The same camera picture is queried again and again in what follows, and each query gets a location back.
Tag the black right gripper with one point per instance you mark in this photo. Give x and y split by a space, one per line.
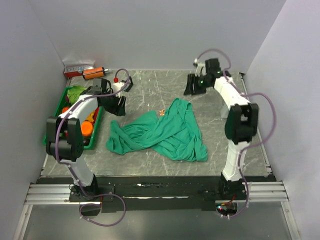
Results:
192 79

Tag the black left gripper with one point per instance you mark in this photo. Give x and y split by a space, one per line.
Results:
119 110

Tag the gold brooch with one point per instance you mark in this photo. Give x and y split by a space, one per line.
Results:
162 112

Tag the green garment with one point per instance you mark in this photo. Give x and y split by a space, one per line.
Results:
175 135

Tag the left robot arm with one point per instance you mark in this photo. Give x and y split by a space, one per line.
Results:
69 153

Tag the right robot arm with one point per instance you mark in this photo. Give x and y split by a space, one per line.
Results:
241 120

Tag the yellow pepper toy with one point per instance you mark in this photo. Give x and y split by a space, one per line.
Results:
93 116

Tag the orange carrot toy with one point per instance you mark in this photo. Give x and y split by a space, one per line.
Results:
87 129

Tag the orange cylindrical tool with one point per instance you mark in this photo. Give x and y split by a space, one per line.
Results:
93 73

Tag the green lettuce toy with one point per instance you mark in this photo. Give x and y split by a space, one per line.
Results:
74 93

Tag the purple eggplant toy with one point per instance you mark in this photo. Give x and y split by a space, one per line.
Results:
86 141

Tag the orange pepper toy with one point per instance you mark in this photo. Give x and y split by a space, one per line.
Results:
65 109

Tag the red white box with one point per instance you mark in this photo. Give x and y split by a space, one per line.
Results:
77 70

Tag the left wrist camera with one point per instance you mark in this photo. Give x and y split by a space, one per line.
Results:
118 88

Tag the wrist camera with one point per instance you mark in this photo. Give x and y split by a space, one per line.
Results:
200 68
118 88

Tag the black wire stand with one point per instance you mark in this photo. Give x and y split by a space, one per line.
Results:
129 85

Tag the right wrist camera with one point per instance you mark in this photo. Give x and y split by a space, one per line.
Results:
200 68

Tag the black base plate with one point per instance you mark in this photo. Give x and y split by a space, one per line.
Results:
152 193

